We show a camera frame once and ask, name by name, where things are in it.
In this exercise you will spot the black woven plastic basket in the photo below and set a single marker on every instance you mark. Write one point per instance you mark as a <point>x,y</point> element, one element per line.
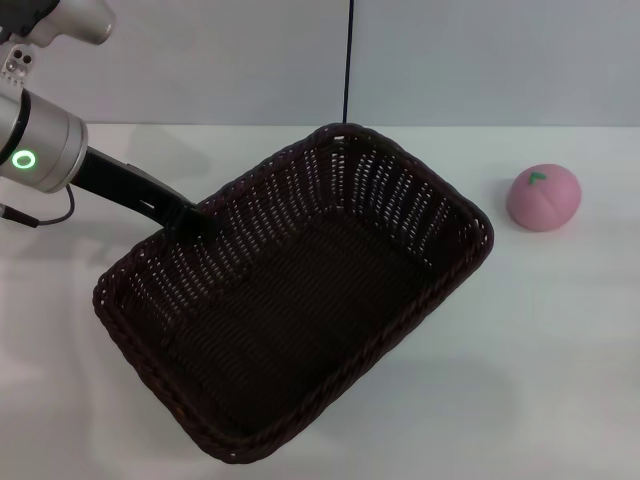
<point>290,310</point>

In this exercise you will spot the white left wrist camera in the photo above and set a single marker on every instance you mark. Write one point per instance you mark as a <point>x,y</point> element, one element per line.
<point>17,65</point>

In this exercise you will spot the pink peach toy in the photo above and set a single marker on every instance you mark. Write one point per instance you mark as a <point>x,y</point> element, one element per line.
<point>545,202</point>

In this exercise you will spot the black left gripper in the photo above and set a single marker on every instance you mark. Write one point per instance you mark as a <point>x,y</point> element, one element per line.
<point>125,185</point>

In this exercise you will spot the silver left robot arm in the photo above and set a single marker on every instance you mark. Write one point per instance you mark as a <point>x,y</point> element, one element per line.
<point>45,145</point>

